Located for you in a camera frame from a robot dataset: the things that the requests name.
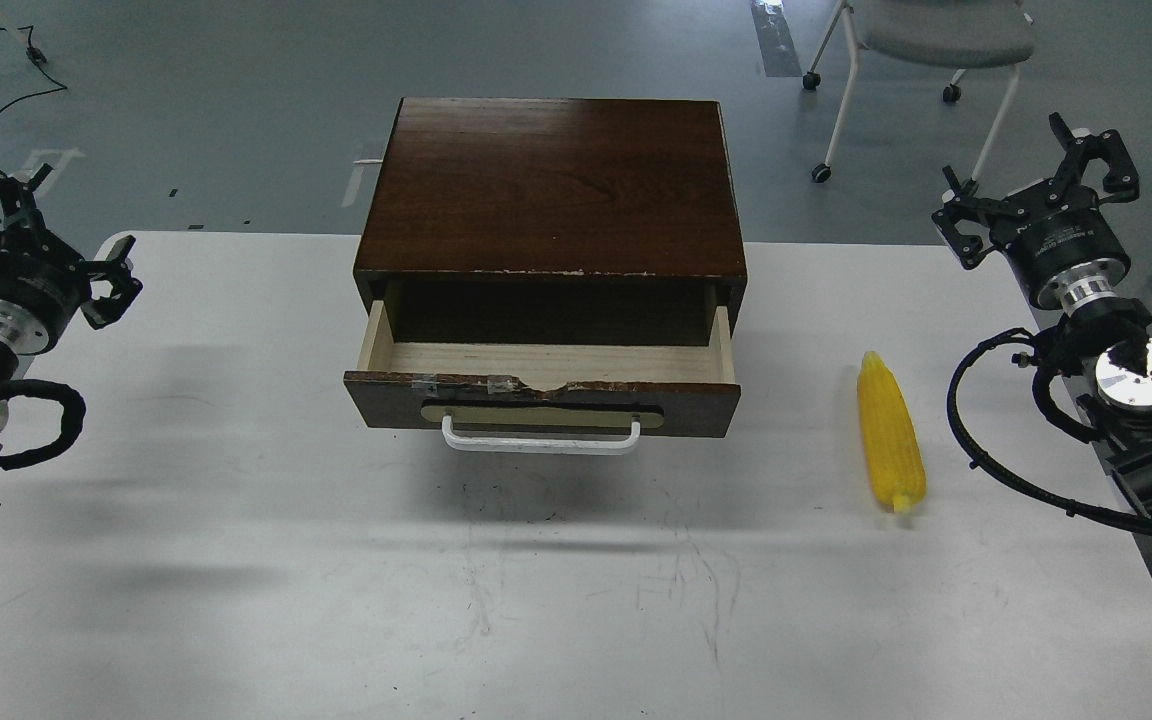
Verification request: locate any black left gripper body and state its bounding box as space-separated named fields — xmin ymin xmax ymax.
xmin=0 ymin=243 xmax=91 ymax=356

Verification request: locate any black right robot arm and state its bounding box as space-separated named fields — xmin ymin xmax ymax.
xmin=932 ymin=113 xmax=1152 ymax=537

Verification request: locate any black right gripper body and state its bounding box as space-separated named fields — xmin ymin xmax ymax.
xmin=988 ymin=179 xmax=1132 ymax=309

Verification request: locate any black floor cable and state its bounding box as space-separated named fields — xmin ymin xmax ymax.
xmin=0 ymin=0 xmax=69 ymax=185

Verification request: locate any yellow corn cob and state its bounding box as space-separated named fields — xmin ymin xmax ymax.
xmin=856 ymin=350 xmax=927 ymax=515

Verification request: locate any wooden drawer with white handle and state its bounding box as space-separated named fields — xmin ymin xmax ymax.
xmin=343 ymin=302 xmax=741 ymax=456

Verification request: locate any grey office chair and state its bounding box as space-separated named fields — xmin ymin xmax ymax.
xmin=801 ymin=1 xmax=1036 ymax=190

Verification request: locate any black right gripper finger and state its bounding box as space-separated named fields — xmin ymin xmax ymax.
xmin=1048 ymin=111 xmax=1140 ymax=206
xmin=931 ymin=165 xmax=1026 ymax=271

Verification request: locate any dark wooden cabinet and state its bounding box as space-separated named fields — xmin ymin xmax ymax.
xmin=353 ymin=96 xmax=749 ymax=319

